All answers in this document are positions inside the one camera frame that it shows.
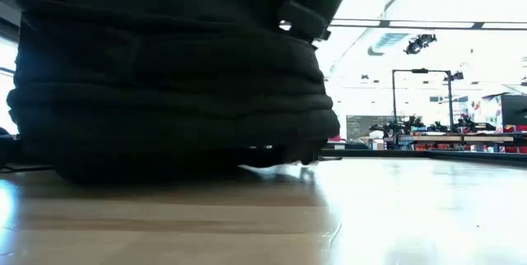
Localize black ceiling light cluster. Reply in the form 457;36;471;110
403;33;438;56

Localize black station frame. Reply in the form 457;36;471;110
390;68;465;134

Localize dark wall board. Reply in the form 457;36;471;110
346;115;392;141

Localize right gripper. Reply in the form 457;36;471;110
276;0;333;44

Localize black backpack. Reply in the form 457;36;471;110
6;0;343;184

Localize black overhead crossbar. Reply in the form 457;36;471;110
329;17;527;31

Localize wooden workbench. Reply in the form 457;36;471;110
397;132;527;145

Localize distant black robot arms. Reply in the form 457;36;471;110
369;114;427;138

